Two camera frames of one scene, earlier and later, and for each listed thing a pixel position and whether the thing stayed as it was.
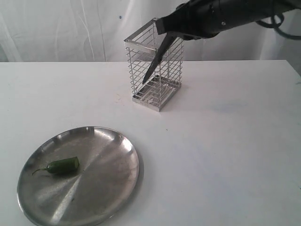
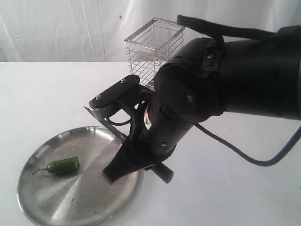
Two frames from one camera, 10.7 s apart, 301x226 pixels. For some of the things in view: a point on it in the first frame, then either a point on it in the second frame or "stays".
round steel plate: [107, 181] stays
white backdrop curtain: [59, 31] stays
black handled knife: [170, 37] to [162, 173]
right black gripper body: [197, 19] to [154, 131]
